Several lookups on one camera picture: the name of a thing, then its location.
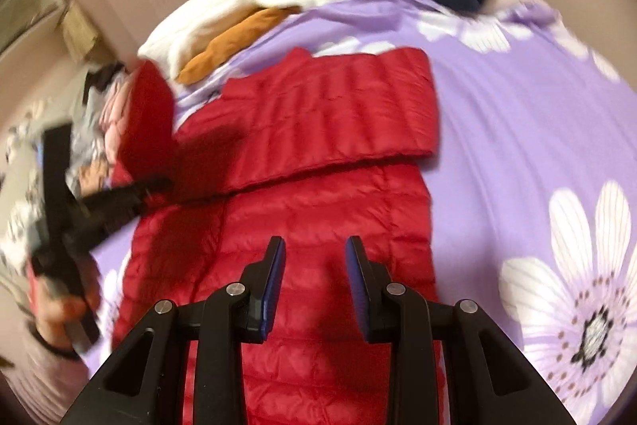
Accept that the red puffer down jacket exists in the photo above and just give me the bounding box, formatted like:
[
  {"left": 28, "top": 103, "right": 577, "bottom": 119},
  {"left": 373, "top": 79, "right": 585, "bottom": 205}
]
[{"left": 113, "top": 47, "right": 440, "bottom": 424}]

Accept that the pink sleeve left forearm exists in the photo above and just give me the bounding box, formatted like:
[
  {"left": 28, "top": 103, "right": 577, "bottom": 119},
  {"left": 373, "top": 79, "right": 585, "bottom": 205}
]
[{"left": 1, "top": 320, "right": 90, "bottom": 424}]

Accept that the left hand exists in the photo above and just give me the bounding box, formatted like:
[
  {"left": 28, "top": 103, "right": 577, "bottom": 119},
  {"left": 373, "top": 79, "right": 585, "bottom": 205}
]
[{"left": 28, "top": 256, "right": 102, "bottom": 354}]

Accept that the pink garment pile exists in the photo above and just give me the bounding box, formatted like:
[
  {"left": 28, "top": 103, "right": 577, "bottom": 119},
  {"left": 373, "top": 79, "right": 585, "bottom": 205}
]
[{"left": 98, "top": 73, "right": 134, "bottom": 165}]

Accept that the purple floral bed sheet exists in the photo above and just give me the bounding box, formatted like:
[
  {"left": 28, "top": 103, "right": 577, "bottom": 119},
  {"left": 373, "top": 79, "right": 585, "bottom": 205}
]
[{"left": 81, "top": 0, "right": 637, "bottom": 425}]

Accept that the orange garment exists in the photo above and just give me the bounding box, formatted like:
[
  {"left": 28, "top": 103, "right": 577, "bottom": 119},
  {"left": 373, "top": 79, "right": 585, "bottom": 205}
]
[{"left": 176, "top": 6, "right": 301, "bottom": 86}]

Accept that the white wall shelf unit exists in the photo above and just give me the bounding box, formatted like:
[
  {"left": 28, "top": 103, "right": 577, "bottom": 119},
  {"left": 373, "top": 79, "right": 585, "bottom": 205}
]
[{"left": 0, "top": 0, "right": 66, "bottom": 57}]

